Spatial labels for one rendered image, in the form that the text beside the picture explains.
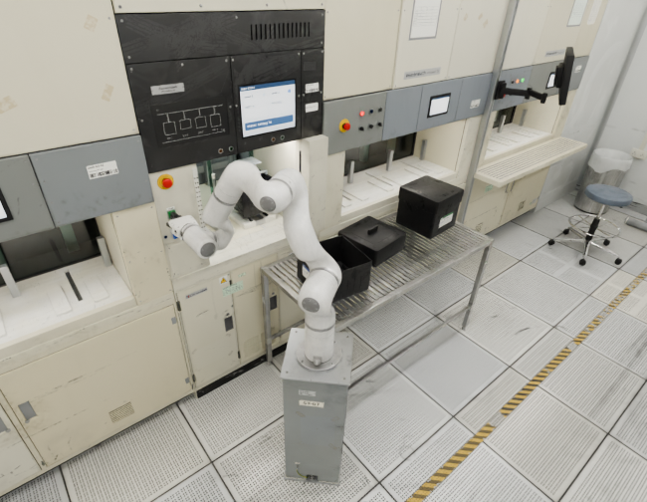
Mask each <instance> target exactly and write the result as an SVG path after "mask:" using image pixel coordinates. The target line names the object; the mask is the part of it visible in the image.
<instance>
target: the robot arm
mask: <svg viewBox="0 0 647 502"><path fill-rule="evenodd" d="M243 192H245V193H246V194H247V195H248V196H249V198H250V199H251V201H252V202H253V203H254V205H255V206H256V207H257V208H258V209H259V210H261V211H263V212H266V213H271V214H274V213H279V212H281V211H283V226H284V232H285V235H286V238H287V240H288V242H289V245H290V247H291V249H292V251H293V252H294V254H295V255H296V257H297V258H298V259H300V260H301V261H304V262H306V263H307V264H308V266H309V269H310V274H309V276H308V278H307V279H306V281H305V283H304V284H303V286H302V288H301V290H300V293H299V298H298V303H299V307H300V308H301V309H302V310H303V311H304V312H305V339H304V340H303V341H302V342H300V344H299V345H298V347H297V351H296V356H297V360H298V362H299V363H300V365H301V366H302V367H304V368H305V369H307V370H309V371H313V372H326V371H329V370H331V369H333V368H334V367H336V366H337V365H338V363H339V362H340V359H341V348H340V346H339V345H338V343H337V342H336V341H335V340H334V328H335V310H334V307H333V306H332V305H331V302H332V299H333V297H334V295H335V293H336V291H337V289H338V286H339V284H340V282H341V271H340V268H339V266H338V265H337V263H336V262H335V261H334V259H333V258H332V257H331V256H330V255H329V254H328V253H327V252H326V251H325V250H324V249H323V248H322V246H321V245H320V243H319V240H318V238H317V236H316V233H315V231H314V228H313V226H312V222H311V218H310V212H309V194H308V188H307V184H306V182H305V179H304V177H303V176H302V175H301V173H300V172H299V171H297V170H296V169H293V168H285V169H282V170H281V171H279V172H278V173H277V174H275V175H274V176H273V177H272V178H271V179H270V180H269V181H267V180H264V179H263V178H262V176H261V173H260V170H259V169H258V167H257V166H256V165H254V164H252V163H250V162H247V161H241V160H238V161H233V162H231V163H230V164H229V165H228V166H227V167H226V168H225V170H224V171H223V173H222V175H221V177H220V179H219V181H218V183H217V184H216V186H215V188H214V190H213V192H212V194H211V196H210V198H209V200H208V202H207V204H206V206H205V208H204V210H203V213H202V218H203V221H204V222H205V223H206V224H208V225H210V226H213V227H216V228H219V229H218V230H217V231H214V232H210V231H205V230H203V229H202V228H201V227H200V226H199V225H198V223H197V222H196V220H195V219H194V218H193V217H192V216H191V215H186V216H181V215H178V214H177V213H175V212H174V211H173V212H170V214H171V215H170V218H171V220H170V221H169V222H167V223H166V226H168V227H170V228H171V229H169V230H170V232H171V233H172V234H174V235H175V236H176V237H178V238H180V239H181V240H183V241H184V242H185V243H186V244H187V245H188V246H189V247H190V248H191V249H192V250H193V251H194V252H195V253H196V254H197V255H198V256H199V257H200V258H202V259H208V258H210V257H212V256H213V255H214V254H215V253H216V251H217V250H223V249H225V248H226V247H227V246H228V244H229V243H230V241H231V239H232V237H233V235H234V229H233V225H232V223H231V221H230V219H229V218H228V216H229V215H230V213H231V211H232V210H233V208H234V207H235V205H236V203H237V202H238V200H239V198H240V197H241V195H242V193H243Z"/></svg>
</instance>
